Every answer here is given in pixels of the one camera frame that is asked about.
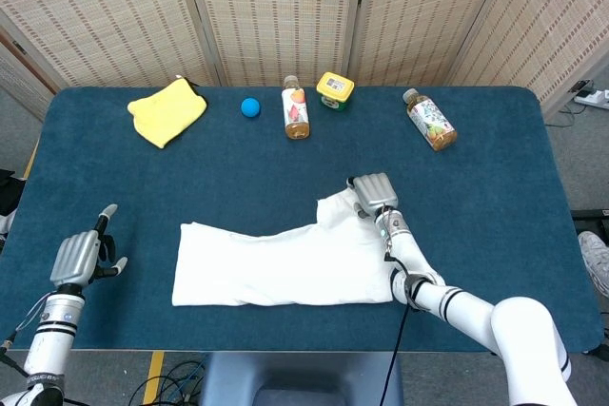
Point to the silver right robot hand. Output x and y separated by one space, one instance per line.
376 192

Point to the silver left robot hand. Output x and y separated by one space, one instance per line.
73 258

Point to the white T-shirt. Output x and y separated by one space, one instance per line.
276 268

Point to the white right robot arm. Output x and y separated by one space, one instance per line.
476 306

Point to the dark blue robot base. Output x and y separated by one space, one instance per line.
228 377

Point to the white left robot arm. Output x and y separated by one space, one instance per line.
52 339

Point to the tea bottle with green-fruit label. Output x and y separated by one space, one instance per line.
430 121

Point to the green tub with yellow lid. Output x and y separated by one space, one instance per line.
335 90

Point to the tea bottle with peach label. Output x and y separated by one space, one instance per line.
296 111

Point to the blue-green table cover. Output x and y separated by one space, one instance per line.
238 173

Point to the blue ball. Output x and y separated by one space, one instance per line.
250 108

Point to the yellow cloth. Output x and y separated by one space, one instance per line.
166 113

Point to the woven folding screen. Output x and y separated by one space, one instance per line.
285 11

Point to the white sneaker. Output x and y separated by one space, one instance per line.
595 254

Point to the black power adapter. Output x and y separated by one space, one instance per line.
584 86

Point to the white power strip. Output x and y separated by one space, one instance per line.
595 99

